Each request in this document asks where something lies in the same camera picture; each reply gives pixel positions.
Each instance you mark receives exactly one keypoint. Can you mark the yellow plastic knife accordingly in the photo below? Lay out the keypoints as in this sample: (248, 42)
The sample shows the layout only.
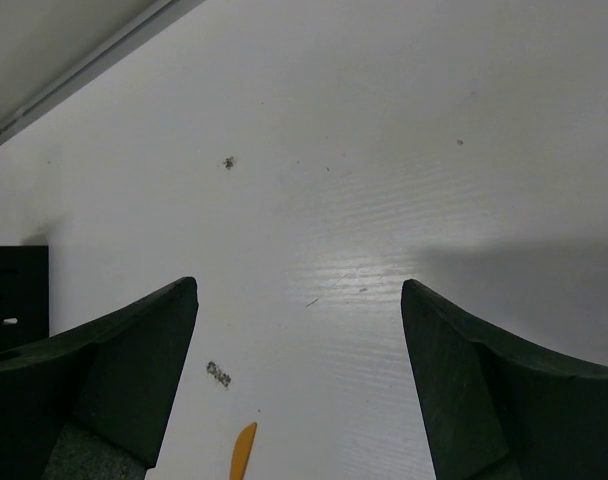
(241, 452)

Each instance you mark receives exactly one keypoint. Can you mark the aluminium rail frame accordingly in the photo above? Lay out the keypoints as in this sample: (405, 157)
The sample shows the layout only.
(139, 29)

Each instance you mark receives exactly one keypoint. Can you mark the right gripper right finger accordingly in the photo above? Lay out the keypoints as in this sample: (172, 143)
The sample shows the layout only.
(496, 406)

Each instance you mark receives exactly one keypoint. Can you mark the black utensil caddy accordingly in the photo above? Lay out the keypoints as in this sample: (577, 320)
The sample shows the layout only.
(24, 295)

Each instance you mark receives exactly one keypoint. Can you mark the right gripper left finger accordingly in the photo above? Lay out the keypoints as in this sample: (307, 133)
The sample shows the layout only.
(94, 402)

